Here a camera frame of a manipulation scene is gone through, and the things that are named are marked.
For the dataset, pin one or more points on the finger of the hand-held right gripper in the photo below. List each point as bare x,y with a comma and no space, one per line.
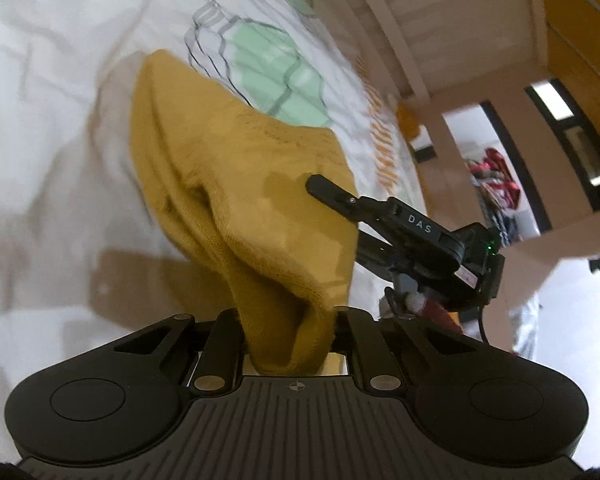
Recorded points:
372,252
330,192

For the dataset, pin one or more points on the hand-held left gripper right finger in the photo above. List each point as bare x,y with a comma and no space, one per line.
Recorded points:
351,332

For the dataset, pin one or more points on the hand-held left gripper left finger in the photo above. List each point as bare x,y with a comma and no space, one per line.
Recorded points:
225,332

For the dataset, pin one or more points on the mustard yellow knit garment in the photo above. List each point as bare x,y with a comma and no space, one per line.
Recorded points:
240,200

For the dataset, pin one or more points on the heap of colourful clothes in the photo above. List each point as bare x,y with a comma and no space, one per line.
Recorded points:
497,195

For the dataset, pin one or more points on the orange wooden door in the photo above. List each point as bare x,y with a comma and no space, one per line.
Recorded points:
580,35

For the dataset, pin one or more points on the white leaf-print blanket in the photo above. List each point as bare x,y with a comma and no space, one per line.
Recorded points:
55,135

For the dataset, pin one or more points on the cream wooden bed frame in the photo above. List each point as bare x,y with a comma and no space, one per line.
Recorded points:
430,60

